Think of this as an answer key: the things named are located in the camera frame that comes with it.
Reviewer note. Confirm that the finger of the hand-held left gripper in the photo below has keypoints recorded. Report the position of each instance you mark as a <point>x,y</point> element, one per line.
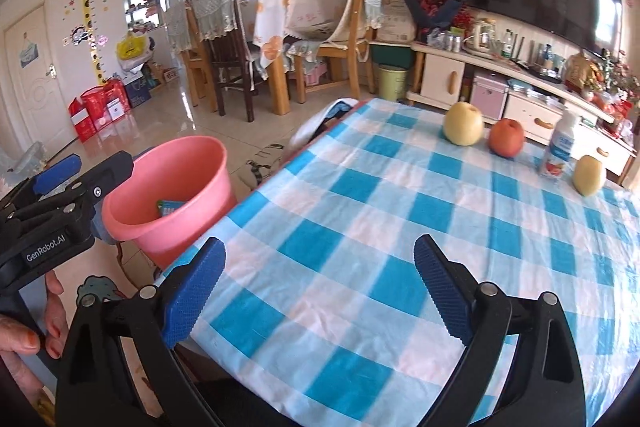
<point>107,177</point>
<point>55,172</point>

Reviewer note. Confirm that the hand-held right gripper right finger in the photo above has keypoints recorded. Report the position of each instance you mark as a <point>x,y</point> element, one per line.
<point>442,292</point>

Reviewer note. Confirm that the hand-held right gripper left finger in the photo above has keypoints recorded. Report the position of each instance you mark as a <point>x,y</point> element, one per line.
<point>192,294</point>

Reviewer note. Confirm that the pink plastic bucket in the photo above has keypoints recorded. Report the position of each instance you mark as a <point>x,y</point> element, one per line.
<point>150,172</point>

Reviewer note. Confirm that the green blue cartoon packet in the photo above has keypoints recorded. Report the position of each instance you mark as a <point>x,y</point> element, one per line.
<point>169,208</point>

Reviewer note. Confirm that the light green trash bin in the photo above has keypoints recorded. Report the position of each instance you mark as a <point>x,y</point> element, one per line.
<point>392,83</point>

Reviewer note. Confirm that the person's left hand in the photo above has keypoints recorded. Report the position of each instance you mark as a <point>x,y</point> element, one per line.
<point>56,307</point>

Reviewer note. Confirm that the clear plastic box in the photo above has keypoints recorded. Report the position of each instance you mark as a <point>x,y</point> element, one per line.
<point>25,163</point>

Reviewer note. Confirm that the red gift bag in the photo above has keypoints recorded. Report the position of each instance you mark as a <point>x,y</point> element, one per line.
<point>102,109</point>
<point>119,96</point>
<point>82,122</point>

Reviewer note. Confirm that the white door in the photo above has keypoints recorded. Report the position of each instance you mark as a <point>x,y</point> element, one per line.
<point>35,97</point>

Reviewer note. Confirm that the blue white checked tablecloth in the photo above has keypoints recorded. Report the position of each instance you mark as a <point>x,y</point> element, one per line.
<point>375,217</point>

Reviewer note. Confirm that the yellow plastic bag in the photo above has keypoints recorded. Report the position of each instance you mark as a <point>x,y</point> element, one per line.
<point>132,47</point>

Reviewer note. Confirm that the wooden chair with lace cover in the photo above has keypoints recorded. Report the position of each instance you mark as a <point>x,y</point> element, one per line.
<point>182,42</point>

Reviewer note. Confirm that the red apple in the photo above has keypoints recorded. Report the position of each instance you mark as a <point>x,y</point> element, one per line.
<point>506,138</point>

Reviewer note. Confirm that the dark wooden chair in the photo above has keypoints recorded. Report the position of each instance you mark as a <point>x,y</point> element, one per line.
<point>225,57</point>

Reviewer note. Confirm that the yellow pear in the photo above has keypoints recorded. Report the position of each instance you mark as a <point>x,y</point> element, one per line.
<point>590,175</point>
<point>463,124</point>

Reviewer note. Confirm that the white yogurt bottle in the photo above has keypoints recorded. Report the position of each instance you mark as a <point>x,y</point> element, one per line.
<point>559,147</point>

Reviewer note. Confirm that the pink storage box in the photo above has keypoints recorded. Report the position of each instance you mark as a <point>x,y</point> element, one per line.
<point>490,96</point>

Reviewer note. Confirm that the blue white backpack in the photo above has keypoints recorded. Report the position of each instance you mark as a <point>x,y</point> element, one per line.
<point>330,114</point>

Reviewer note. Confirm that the white television cabinet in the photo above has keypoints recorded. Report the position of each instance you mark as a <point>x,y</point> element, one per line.
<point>440,77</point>

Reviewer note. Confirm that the dining table with printed cloth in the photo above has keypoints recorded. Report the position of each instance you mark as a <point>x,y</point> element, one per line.
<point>270,24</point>

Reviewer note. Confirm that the pink plastic stool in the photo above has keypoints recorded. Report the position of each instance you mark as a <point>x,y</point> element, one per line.
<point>315,72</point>

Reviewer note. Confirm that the dark green crate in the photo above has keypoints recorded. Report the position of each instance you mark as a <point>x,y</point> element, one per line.
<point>392,55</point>

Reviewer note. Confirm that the red plastic bag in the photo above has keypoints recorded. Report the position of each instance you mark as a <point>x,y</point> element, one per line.
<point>621,119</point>

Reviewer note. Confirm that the clear water bottle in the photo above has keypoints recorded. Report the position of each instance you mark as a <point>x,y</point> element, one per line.
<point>508,44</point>

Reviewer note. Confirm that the glass electric kettle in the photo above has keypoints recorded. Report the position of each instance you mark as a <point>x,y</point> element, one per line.
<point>482,37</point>

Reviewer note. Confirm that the white printed bag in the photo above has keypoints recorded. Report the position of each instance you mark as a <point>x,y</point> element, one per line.
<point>397,19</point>

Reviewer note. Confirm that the light wooden chair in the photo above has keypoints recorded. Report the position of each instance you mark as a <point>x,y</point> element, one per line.
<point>357,24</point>

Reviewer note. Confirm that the dried flower arrangement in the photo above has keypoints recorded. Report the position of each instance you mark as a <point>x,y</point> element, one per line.
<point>622,74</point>

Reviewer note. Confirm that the dark blue flower bouquet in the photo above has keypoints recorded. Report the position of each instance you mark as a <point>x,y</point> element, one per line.
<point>435,2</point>

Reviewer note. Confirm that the giraffe height wall sticker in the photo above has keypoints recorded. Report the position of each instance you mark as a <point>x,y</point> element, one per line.
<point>90,32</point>

